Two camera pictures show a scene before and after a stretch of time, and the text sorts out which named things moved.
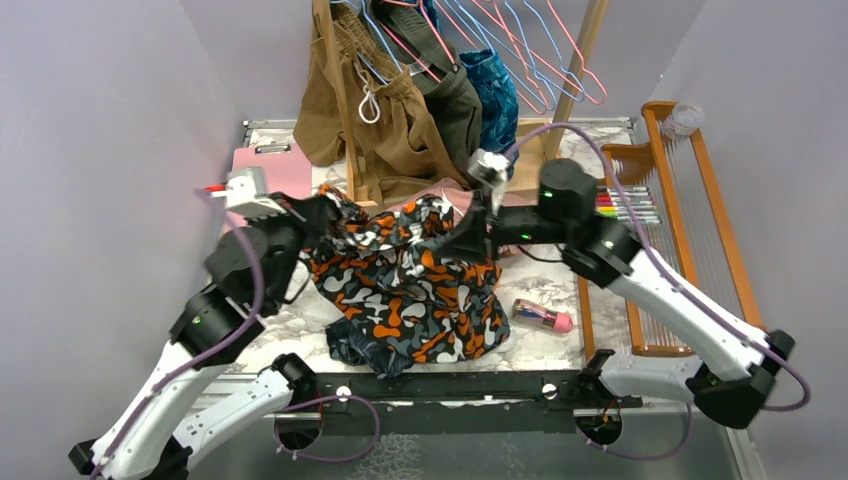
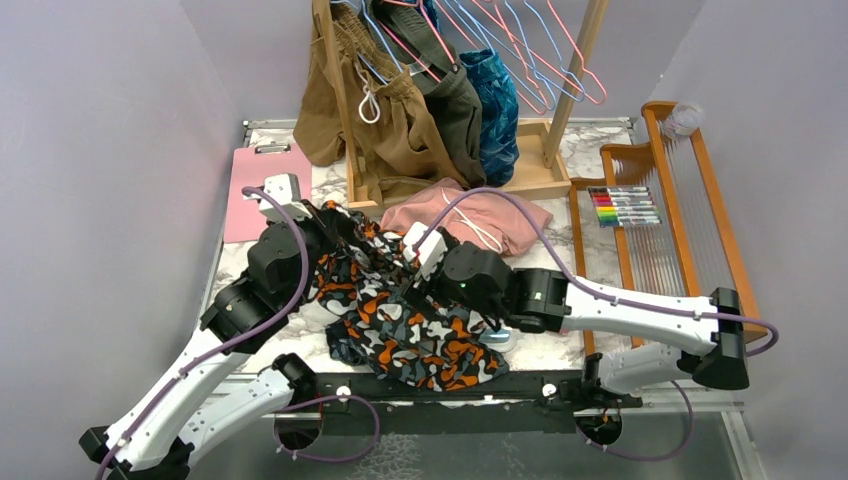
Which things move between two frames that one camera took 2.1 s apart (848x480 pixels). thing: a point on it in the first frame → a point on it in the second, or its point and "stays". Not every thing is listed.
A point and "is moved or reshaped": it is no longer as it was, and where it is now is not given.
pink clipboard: x=289 y=173 stays
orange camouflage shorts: x=386 y=272 is moved or reshaped
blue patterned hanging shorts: x=500 y=104 stays
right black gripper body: x=512 y=226 → x=418 y=288
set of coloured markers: x=610 y=203 stays
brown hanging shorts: x=392 y=141 stays
